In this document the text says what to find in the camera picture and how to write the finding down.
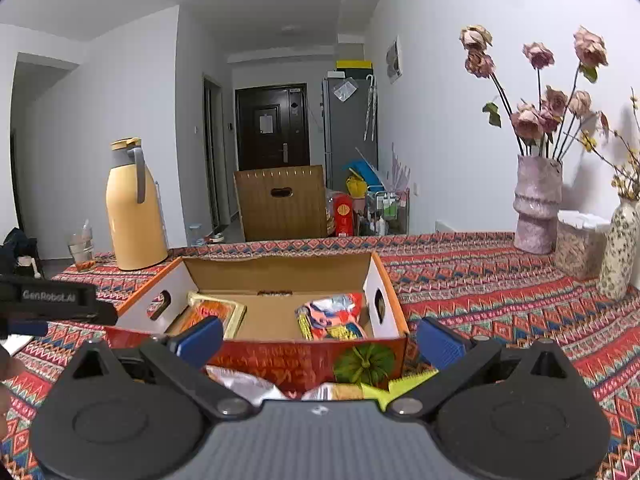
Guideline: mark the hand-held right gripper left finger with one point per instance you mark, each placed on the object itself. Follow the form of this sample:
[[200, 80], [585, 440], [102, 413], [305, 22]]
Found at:
[[200, 341]]

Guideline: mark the white label packet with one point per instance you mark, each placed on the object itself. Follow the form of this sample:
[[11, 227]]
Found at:
[[240, 385]]

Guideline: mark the red gift box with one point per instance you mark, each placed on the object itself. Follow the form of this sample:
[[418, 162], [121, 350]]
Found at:
[[343, 215]]

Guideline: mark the brown woven cardboard box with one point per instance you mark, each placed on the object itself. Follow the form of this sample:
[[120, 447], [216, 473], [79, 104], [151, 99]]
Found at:
[[270, 215]]

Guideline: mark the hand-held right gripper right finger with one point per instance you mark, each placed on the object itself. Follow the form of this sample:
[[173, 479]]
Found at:
[[440, 344]]

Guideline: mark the speckled white vase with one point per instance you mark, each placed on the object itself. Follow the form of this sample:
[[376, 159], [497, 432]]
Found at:
[[617, 255]]

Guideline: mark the pink ceramic vase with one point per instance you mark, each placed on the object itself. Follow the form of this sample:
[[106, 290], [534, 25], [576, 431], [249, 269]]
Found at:
[[537, 205]]

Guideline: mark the slippers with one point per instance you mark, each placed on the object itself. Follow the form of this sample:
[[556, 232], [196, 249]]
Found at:
[[210, 237]]

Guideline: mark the orange red cardboard snack box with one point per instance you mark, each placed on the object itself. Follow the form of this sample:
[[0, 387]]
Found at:
[[280, 360]]

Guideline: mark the yellow-green snack packet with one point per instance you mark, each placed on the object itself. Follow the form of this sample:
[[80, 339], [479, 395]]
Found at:
[[385, 390]]

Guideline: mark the grey refrigerator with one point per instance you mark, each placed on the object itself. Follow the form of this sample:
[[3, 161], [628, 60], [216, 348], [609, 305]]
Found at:
[[347, 130]]

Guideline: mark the white hanging umbrella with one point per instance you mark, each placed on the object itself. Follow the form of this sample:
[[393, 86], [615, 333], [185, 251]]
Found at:
[[371, 110]]

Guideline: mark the white wall panel box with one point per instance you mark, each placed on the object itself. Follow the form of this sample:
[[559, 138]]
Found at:
[[394, 60]]

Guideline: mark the yellow bag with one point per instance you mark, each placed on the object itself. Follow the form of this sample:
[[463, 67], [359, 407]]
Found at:
[[356, 187]]

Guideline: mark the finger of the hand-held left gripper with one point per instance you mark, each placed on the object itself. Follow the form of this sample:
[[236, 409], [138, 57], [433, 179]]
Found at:
[[95, 314], [27, 328]]

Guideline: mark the patterned red tablecloth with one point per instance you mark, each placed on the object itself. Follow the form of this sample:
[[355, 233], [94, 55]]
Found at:
[[500, 300]]

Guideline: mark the yellow flower branches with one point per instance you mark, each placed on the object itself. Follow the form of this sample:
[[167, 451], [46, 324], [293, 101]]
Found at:
[[627, 180]]

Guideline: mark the white snack packet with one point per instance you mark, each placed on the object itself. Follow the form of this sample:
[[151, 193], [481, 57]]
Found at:
[[330, 391]]

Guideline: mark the clear drinking glass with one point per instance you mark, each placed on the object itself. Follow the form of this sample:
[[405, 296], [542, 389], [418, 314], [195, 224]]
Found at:
[[81, 255]]

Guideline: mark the multicoloured snack packet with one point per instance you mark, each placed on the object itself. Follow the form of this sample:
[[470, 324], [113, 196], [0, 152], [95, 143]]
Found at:
[[330, 317]]

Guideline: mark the clear plastic bag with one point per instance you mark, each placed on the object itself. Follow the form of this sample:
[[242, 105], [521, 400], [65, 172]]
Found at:
[[346, 88]]

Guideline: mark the person's left hand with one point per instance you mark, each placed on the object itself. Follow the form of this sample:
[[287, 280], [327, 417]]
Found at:
[[7, 365]]

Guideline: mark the blue plastic item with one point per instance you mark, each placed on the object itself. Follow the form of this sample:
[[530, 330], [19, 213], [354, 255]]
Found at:
[[367, 172]]

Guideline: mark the dark brown door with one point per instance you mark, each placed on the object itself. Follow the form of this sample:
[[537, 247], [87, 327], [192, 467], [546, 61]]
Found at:
[[250, 130]]

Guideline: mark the dried pink roses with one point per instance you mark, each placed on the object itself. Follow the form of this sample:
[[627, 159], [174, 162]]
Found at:
[[537, 55]]

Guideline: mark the gold orange snack packet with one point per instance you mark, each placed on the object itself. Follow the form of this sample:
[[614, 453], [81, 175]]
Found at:
[[220, 310]]

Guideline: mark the yellow flat box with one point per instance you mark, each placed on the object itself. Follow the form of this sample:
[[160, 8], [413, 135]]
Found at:
[[355, 65]]

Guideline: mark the yellow thermos jug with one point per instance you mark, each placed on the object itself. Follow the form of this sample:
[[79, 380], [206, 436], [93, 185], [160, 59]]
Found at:
[[132, 210]]

